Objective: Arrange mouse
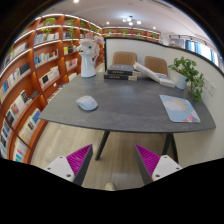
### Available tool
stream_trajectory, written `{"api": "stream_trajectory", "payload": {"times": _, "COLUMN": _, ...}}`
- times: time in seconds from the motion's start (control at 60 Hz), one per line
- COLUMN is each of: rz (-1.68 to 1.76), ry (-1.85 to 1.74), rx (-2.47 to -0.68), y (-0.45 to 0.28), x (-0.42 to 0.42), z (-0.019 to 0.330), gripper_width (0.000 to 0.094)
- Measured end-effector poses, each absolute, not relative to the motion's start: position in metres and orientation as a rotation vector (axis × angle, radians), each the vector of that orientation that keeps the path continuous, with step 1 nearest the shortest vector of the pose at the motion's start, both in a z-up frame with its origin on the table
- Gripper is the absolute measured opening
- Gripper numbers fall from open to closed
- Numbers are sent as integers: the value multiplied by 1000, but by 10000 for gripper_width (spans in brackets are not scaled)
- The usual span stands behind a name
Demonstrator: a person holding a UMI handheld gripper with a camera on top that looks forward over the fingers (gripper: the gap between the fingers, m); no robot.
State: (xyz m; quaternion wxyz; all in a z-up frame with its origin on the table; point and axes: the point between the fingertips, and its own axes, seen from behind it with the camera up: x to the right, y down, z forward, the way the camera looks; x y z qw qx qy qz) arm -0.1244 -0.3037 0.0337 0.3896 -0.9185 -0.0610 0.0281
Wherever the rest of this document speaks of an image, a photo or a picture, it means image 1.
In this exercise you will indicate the pink white flower bouquet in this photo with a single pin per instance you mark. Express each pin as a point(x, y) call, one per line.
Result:
point(89, 45)

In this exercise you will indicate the orange wooden bookshelf unit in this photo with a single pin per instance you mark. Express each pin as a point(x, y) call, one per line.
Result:
point(36, 73)

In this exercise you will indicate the large window with curtains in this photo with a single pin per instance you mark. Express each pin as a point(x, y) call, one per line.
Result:
point(203, 50)

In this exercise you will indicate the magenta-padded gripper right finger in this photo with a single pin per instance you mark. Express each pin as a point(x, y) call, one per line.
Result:
point(150, 160)

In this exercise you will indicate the black table leg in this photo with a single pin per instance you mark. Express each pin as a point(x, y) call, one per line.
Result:
point(170, 146)
point(102, 144)

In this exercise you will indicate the white wall socket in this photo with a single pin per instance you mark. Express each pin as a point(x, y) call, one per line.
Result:
point(212, 89)
point(205, 83)

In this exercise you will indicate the map print mouse pad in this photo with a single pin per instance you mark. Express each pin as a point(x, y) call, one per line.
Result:
point(178, 108)

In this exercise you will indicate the blue cover white book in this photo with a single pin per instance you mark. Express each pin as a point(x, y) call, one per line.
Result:
point(165, 80)

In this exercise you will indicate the white leaning book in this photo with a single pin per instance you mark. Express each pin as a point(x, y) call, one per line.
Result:
point(146, 71)

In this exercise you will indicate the ceiling light cluster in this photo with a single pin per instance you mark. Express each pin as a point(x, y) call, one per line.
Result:
point(130, 20)

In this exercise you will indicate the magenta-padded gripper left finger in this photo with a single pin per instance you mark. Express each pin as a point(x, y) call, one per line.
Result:
point(77, 160)

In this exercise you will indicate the green plant in white pot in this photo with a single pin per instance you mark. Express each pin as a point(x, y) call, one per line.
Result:
point(185, 70)

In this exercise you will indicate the white computer mouse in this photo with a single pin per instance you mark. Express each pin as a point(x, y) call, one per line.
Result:
point(87, 103)

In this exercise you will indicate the tan upholstered chair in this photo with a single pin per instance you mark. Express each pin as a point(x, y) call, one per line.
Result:
point(156, 65)
point(124, 58)

